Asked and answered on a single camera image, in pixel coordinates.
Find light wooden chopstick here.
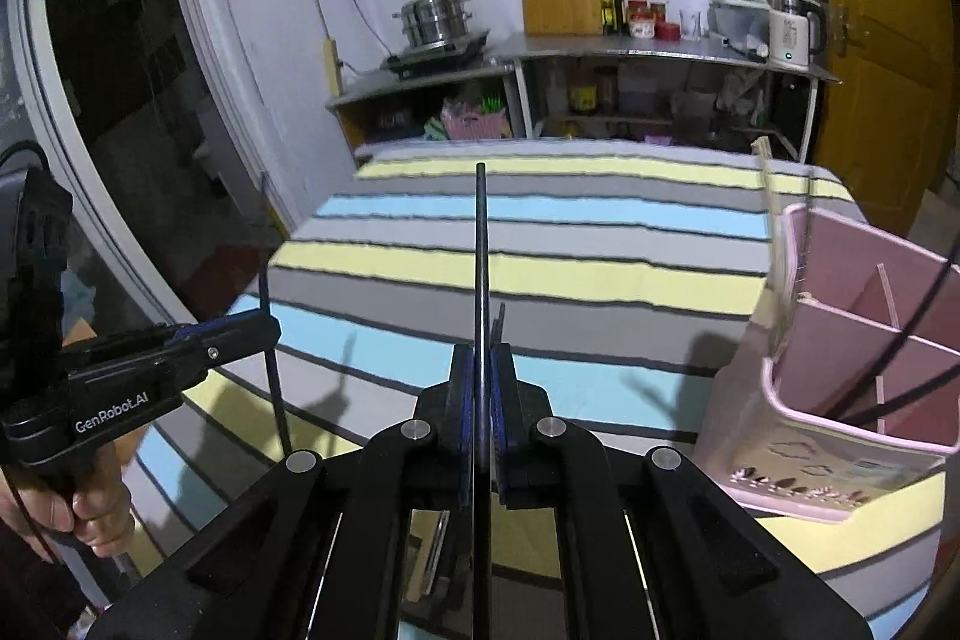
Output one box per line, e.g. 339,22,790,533
752,136,785,311
761,139,802,326

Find white sliding door frame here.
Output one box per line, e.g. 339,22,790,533
154,0,297,251

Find metal door handle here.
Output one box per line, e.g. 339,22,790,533
832,2,856,56

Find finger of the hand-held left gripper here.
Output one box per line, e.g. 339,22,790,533
166,317,260,339
64,312,282,386

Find pink woven basket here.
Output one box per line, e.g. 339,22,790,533
441,100,505,140

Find white electric kettle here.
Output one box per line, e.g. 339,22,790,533
765,0,828,70

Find person's left hand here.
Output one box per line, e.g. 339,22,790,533
0,441,137,558

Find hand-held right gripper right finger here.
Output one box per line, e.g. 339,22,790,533
489,341,875,640

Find steel steamer pot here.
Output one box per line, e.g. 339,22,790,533
392,0,476,49

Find low steel shelf unit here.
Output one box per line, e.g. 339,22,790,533
325,62,518,157

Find grey cloth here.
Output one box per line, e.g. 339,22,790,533
716,70,766,112

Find pink plastic utensil holder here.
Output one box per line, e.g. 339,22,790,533
690,205,960,525

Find black induction cooker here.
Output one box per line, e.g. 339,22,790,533
380,31,492,79

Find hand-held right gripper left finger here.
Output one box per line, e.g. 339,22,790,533
97,340,476,640

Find yellow wooden door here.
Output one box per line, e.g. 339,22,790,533
806,0,960,236

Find beige power strip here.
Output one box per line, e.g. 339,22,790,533
322,36,344,95

